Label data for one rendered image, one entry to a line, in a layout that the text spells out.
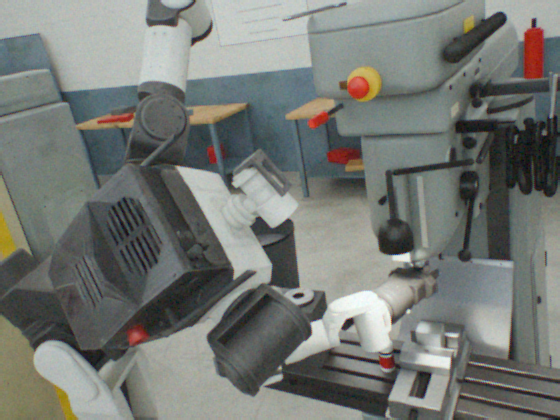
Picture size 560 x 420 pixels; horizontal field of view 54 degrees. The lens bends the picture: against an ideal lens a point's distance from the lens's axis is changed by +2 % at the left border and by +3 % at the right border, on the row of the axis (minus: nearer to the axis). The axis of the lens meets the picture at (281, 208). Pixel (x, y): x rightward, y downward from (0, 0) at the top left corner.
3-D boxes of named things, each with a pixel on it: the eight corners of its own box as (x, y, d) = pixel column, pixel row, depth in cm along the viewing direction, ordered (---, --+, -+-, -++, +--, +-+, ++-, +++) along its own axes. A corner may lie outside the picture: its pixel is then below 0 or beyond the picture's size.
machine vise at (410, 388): (448, 436, 126) (444, 397, 122) (385, 421, 133) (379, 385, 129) (472, 345, 154) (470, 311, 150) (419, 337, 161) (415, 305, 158)
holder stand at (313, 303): (321, 369, 155) (310, 309, 148) (253, 360, 165) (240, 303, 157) (334, 343, 166) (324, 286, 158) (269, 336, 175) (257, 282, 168)
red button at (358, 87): (367, 99, 96) (365, 76, 94) (346, 101, 98) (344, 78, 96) (374, 95, 98) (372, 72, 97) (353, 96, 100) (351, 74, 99)
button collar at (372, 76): (379, 100, 98) (376, 66, 96) (348, 103, 101) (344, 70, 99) (383, 98, 100) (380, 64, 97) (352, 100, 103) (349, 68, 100)
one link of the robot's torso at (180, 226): (69, 419, 86) (233, 298, 73) (-7, 237, 96) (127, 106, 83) (186, 372, 112) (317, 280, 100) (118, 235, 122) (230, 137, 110)
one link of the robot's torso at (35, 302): (-44, 300, 104) (12, 247, 97) (0, 267, 115) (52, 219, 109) (68, 397, 109) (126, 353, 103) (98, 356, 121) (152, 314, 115)
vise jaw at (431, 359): (450, 376, 134) (449, 363, 133) (400, 367, 140) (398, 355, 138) (455, 361, 139) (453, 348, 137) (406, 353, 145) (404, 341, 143)
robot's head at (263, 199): (259, 240, 96) (296, 211, 93) (220, 198, 94) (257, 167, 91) (265, 225, 102) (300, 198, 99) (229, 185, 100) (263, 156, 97)
